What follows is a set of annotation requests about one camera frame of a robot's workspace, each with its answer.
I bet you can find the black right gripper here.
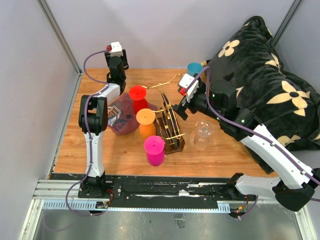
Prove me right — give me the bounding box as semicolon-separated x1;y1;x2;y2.
171;83;224;122

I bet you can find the clear round wine glass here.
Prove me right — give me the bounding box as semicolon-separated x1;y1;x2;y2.
193;120;214;151

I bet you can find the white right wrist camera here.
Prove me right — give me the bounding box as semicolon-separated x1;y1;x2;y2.
178;73;199;103

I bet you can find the blue wine glass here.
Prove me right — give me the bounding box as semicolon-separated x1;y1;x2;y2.
187;62;203;76

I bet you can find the aluminium frame rail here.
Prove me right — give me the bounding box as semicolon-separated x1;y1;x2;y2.
36;0;83;76

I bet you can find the red wine glass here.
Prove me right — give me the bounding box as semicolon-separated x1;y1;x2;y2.
129;85;149;114

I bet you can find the gold wire glass rack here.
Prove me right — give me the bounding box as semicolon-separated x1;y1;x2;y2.
142;73;198;155

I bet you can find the orange wine glass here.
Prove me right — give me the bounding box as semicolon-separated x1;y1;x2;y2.
136;108;156;141

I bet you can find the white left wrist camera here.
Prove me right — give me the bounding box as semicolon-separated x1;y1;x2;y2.
106;41;123;57

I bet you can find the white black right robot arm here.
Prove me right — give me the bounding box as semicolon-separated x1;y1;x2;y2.
173;79;320;212

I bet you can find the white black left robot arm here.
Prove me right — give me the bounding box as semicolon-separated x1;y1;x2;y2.
78;45;129;198

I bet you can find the black floral blanket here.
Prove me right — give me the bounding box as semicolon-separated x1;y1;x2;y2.
200;15;320;175

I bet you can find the maroon printed t-shirt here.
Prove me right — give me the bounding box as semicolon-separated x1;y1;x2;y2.
106;97;159;136

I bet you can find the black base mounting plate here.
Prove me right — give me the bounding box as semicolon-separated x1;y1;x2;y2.
78;175;256;211

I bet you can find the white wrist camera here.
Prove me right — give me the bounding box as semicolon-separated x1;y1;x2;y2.
178;73;199;103
106;41;123;57

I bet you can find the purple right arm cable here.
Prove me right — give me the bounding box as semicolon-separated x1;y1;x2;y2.
182;66;320;221

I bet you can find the pink wine glass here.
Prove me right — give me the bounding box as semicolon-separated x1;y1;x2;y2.
144;135;165;167

